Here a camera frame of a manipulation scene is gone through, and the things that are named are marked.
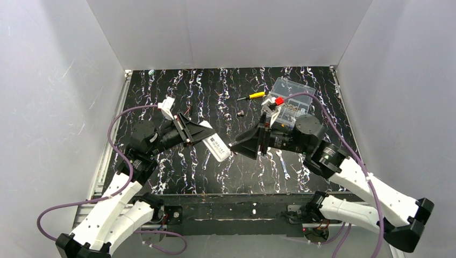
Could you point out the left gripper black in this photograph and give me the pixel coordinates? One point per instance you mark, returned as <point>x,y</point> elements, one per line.
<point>183,129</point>

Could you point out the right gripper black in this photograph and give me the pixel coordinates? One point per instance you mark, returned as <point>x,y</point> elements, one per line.
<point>263,138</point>

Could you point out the white remote control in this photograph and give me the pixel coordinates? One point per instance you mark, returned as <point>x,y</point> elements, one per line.
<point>217,147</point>

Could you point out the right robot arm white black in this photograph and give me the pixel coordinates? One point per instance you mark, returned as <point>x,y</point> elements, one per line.
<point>398,218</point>

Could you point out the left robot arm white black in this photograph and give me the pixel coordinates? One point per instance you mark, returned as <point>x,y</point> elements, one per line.
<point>106,226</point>

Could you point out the silver open-end wrench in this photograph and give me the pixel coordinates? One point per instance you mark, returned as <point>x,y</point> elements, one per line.
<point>286,174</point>

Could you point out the clear plastic screw box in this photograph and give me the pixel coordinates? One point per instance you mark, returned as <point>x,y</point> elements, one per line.
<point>293,107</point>

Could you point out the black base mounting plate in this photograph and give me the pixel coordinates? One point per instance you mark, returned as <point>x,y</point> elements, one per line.
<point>233,214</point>

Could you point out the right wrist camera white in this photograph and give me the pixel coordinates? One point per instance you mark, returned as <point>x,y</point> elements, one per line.
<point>272,107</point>

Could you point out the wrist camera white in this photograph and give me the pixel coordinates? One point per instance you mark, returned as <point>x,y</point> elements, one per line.
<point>272,107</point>
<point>166,107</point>

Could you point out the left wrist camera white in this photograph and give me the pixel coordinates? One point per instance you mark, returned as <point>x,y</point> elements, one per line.
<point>166,107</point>

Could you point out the yellow handled screwdriver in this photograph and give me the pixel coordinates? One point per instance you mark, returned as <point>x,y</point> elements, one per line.
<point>253,96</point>

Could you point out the aluminium frame rail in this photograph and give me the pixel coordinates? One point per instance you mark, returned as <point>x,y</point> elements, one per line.
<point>98,181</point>

